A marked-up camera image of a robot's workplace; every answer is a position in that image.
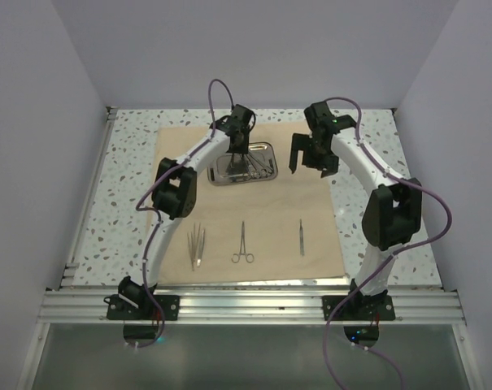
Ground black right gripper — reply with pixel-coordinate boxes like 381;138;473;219
290;132;339;178

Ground steel instrument tray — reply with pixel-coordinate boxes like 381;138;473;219
207;142;278;186

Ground steel surgical scissors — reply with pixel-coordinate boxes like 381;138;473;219
246;154;272;180
226;154;250;182

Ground steel scalpel handle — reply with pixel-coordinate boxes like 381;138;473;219
298;219;305;257

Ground blunt steel forceps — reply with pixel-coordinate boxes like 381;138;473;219
195;228;206;268

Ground steel hemostat clamp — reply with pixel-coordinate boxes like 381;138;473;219
231;221;255;263

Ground pointed steel tweezers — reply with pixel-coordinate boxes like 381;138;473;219
187;223;198;271

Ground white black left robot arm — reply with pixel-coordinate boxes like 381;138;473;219
107;105;255;320

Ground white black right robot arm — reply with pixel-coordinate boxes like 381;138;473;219
289;101;422;319

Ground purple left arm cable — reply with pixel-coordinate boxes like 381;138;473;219
135;78;238;350

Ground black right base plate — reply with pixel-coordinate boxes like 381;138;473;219
321;296;396;322

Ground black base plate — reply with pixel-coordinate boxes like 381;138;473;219
103;294;181;321
321;296;396;322

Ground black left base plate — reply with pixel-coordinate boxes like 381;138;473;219
103;294;181;321

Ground aluminium extrusion rail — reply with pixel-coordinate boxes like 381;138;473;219
37;285;466;325

